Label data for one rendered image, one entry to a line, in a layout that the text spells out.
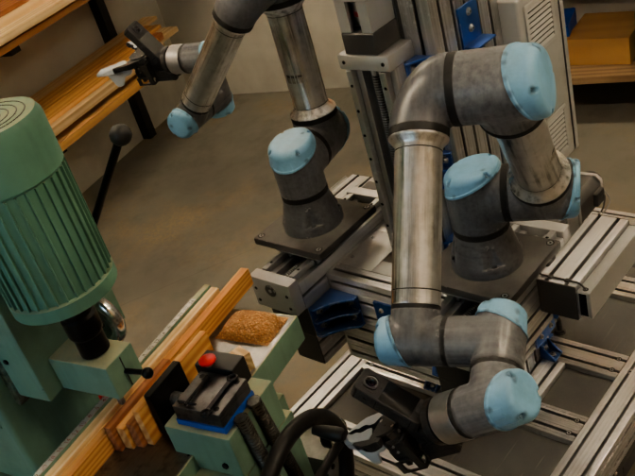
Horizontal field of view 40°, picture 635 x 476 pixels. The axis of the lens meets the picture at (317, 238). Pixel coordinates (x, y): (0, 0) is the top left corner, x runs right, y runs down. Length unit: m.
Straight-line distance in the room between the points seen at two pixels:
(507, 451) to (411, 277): 1.07
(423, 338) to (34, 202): 0.59
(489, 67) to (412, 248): 0.29
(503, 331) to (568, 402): 1.15
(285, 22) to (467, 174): 0.58
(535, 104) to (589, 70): 2.70
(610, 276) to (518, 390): 0.81
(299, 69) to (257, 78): 3.25
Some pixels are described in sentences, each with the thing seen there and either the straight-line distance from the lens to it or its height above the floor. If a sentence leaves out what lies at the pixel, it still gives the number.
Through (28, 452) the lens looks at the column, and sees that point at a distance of 1.71.
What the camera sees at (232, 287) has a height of 0.94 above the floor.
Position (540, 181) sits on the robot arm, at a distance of 1.61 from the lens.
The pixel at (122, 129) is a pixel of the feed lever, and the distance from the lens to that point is 1.36.
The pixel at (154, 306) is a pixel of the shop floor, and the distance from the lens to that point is 3.62.
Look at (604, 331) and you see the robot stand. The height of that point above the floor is 0.21.
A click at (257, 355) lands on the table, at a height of 0.90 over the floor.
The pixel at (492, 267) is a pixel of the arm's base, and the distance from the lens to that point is 1.80.
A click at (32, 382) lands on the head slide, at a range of 1.58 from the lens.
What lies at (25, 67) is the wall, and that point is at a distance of 4.64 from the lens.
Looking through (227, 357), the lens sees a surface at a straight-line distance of 1.48.
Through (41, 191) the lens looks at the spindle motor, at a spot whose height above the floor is 1.40.
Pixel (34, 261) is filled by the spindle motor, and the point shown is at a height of 1.31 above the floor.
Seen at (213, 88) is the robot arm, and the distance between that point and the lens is 2.06.
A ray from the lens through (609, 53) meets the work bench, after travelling 4.01.
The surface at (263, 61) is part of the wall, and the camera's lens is 5.23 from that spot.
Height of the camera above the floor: 1.88
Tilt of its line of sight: 31 degrees down
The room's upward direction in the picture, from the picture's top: 17 degrees counter-clockwise
